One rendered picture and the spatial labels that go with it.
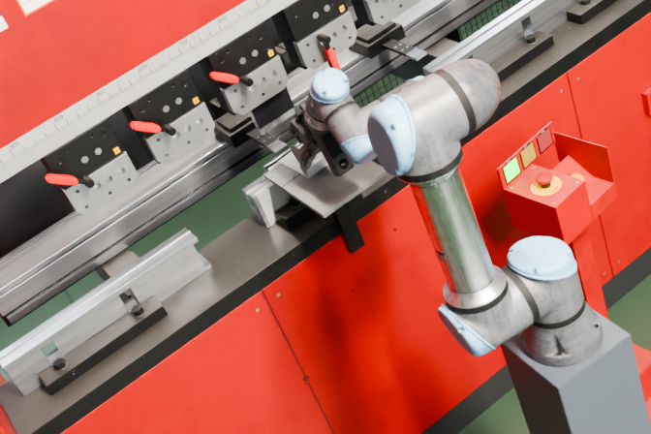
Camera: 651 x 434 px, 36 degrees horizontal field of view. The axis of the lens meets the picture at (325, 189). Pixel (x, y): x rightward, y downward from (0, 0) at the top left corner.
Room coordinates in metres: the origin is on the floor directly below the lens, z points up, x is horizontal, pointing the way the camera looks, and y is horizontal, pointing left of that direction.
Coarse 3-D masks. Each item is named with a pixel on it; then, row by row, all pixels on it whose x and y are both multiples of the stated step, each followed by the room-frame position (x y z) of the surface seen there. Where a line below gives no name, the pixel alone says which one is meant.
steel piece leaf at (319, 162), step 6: (318, 156) 1.97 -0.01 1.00; (288, 162) 2.00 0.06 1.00; (294, 162) 1.99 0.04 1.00; (312, 162) 1.96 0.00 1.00; (318, 162) 1.92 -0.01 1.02; (324, 162) 1.92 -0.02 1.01; (294, 168) 1.96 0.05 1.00; (312, 168) 1.91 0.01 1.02; (318, 168) 1.91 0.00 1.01; (306, 174) 1.92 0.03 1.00; (312, 174) 1.91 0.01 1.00
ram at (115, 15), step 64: (0, 0) 1.85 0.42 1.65; (64, 0) 1.89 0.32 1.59; (128, 0) 1.93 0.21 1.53; (192, 0) 1.98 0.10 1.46; (0, 64) 1.83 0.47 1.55; (64, 64) 1.87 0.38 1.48; (128, 64) 1.91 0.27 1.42; (192, 64) 1.95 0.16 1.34; (0, 128) 1.81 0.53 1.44; (64, 128) 1.85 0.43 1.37
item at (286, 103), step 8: (280, 96) 2.04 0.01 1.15; (288, 96) 2.05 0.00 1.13; (264, 104) 2.03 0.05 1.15; (272, 104) 2.03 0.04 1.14; (280, 104) 2.04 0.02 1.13; (288, 104) 2.05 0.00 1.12; (256, 112) 2.02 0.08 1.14; (264, 112) 2.02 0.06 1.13; (272, 112) 2.03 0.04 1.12; (280, 112) 2.04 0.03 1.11; (288, 112) 2.05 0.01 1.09; (256, 120) 2.01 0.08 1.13; (264, 120) 2.02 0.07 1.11; (272, 120) 2.03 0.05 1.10; (280, 120) 2.04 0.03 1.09; (264, 128) 2.03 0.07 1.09; (272, 128) 2.03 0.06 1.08
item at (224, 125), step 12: (216, 120) 2.27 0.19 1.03; (228, 120) 2.24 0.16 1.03; (240, 120) 2.21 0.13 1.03; (252, 120) 2.21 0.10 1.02; (216, 132) 2.26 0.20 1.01; (228, 132) 2.21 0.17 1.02; (240, 132) 2.19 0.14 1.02; (252, 132) 2.19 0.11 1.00; (240, 144) 2.19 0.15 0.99; (264, 144) 2.11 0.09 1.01; (276, 144) 2.09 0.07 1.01
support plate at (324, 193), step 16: (272, 176) 1.97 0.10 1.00; (288, 176) 1.94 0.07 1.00; (304, 176) 1.91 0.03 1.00; (320, 176) 1.89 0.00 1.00; (336, 176) 1.86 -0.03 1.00; (352, 176) 1.84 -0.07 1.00; (368, 176) 1.81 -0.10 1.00; (288, 192) 1.89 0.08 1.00; (304, 192) 1.86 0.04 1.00; (320, 192) 1.83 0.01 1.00; (336, 192) 1.81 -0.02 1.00; (352, 192) 1.78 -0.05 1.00; (320, 208) 1.77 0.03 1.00; (336, 208) 1.76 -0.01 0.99
